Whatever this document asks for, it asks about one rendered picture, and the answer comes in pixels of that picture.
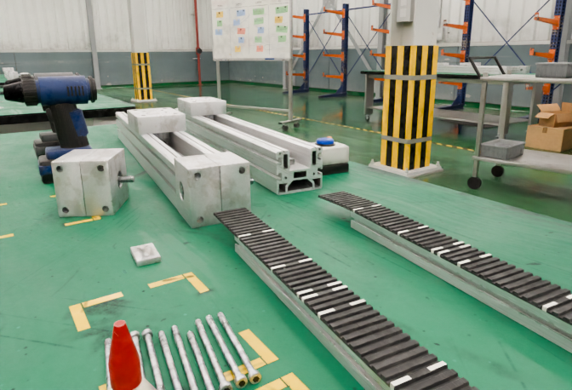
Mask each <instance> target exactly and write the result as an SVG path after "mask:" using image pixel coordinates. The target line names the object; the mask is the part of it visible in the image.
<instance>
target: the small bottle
mask: <svg viewBox="0 0 572 390"><path fill-rule="evenodd" d="M108 369H109V376H110V382H111V386H110V387H109V388H108V389H107V390H157V389H156V388H155V387H154V386H153V385H152V384H151V383H150V382H149V381H148V380H146V379H145V378H143V377H142V374H141V366H140V355H139V354H138V351H137V349H136V346H135V344H134V341H133V339H132V336H131V334H130V333H129V329H128V326H127V325H126V323H125V321H124V320H118V321H117V322H115V323H114V325H113V332H112V342H111V348H110V354H109V360H108Z"/></svg>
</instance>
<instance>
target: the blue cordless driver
mask: <svg viewBox="0 0 572 390"><path fill-rule="evenodd" d="M37 78H38V80H35V79H34V78H33V77H23V78H22V79H21V82H17V83H11V84H8V85H4V86H3V91H0V95H4V99H5V100H9V101H15V102H20V103H24V102H25V104H26V106H37V104H38V103H42V106H49V108H47V109H46V113H47V116H48V119H49V122H50V123H54V128H55V131H56V134H57V137H58V140H59V143H60V145H59V146H50V147H46V148H45V154H46V155H41V156H39V158H38V161H37V162H38V169H39V174H40V175H41V178H42V182H43V183H45V184H48V183H54V179H53V173H52V167H51V162H52V161H54V160H55V159H57V158H60V157H61V156H63V155H65V154H67V153H68V152H71V151H72V150H77V149H93V148H92V147H91V145H90V144H89V140H88V137H87V135H88V133H89V131H88V127H87V124H86V122H85V118H84V115H83V110H82V109H80V108H77V105H76V104H88V103H89V100H90V101H91V103H95V101H96V100H97V88H96V83H95V80H94V78H92V76H88V78H85V76H58V77H37Z"/></svg>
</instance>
